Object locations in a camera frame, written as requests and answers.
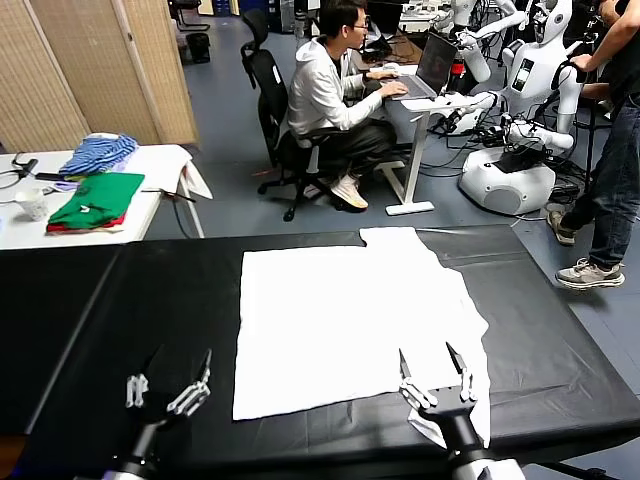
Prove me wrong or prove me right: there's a black metal table frame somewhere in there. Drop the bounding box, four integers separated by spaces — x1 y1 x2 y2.
527 459 609 480

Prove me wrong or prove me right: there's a green folded shirt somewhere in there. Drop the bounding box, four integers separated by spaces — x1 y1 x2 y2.
48 171 146 229

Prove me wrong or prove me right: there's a black table cover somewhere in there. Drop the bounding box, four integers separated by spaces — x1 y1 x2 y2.
0 224 640 480

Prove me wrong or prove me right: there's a thin black cable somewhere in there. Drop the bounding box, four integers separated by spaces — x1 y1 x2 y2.
141 187 197 237

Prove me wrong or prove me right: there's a seated man in white hoodie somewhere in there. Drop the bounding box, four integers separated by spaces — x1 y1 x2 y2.
285 0 411 210

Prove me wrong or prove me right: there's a blue striped shirt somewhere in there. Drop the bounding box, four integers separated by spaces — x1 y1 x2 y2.
59 132 140 177

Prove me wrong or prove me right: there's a black corded headset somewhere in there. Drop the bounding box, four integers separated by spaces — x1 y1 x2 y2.
0 151 40 190

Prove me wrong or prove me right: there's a black trash bin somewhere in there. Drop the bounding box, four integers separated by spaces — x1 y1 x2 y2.
187 32 212 65

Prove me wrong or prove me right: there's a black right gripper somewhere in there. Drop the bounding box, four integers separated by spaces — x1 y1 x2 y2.
398 341 479 426

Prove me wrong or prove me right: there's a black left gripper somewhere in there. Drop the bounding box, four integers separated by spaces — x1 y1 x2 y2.
124 344 214 436

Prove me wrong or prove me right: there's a white t-shirt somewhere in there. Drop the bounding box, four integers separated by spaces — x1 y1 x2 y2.
232 226 494 449

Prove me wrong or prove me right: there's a grey laptop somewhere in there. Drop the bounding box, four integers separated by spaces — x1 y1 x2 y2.
382 32 459 101

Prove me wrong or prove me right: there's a white paper cup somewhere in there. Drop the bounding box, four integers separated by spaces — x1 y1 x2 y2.
14 188 50 222

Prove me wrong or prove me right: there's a red folded shirt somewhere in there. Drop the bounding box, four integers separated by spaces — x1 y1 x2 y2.
47 212 129 234

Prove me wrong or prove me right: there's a red cola bottle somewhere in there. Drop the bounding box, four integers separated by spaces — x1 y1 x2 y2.
448 47 466 94

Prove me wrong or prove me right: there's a white humanoid robot on base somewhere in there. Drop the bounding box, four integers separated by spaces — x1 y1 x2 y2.
457 0 589 217

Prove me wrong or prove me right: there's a woven wooden folding screen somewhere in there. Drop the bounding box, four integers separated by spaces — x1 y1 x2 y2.
0 0 200 154

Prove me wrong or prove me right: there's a black office chair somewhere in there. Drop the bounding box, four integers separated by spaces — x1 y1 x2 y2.
240 8 361 222

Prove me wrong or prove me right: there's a black cantilever chair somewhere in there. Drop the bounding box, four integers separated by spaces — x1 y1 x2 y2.
172 0 211 32

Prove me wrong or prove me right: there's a black floor cable bundle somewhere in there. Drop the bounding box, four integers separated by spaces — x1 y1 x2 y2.
427 112 509 151

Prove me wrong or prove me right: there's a standing person in dark clothes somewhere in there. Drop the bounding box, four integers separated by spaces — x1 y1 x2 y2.
547 0 640 291

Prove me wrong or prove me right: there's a white standing desk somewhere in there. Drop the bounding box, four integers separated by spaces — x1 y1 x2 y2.
384 63 469 217

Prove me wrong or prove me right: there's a white folding table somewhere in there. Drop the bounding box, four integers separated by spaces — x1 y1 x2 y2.
0 143 206 250

